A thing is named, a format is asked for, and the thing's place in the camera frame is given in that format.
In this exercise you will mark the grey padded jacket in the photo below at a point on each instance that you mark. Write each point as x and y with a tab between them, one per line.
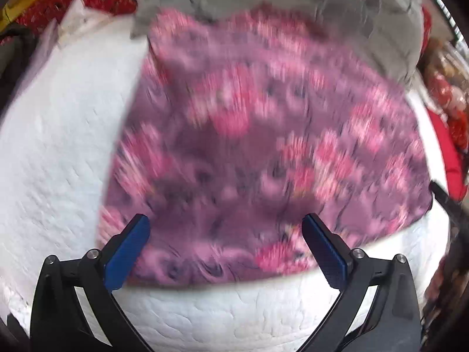
13	51

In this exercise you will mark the white quilted blanket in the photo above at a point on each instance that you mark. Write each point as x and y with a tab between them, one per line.
62	135

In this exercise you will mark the purple floral shirt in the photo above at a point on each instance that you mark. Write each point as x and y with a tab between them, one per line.
256	146

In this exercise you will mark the wrapped gift basket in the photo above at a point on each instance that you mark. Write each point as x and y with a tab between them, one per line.
449	88

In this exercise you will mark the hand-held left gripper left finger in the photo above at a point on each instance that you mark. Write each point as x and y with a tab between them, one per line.
126	249

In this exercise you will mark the yellow box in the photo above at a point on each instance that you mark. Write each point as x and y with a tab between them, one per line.
8	13

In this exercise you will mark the grey floral pillow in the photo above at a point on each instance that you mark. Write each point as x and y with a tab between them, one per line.
348	3

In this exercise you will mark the red cushion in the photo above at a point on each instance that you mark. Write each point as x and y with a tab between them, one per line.
452	154

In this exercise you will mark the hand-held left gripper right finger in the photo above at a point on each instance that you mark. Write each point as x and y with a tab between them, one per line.
324	251

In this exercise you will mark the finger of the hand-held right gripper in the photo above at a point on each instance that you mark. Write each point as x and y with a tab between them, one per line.
452	203

